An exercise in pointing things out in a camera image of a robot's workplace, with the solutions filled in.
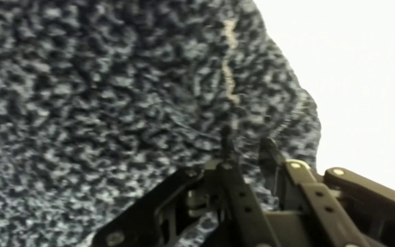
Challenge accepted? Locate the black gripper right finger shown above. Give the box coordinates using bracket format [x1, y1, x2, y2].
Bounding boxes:
[258, 138, 395, 247]

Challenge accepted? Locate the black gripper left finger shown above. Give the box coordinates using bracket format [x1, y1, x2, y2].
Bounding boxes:
[92, 127, 280, 247]

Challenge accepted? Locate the dark blue knitted cloth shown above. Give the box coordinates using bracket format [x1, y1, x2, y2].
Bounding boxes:
[0, 0, 321, 247]

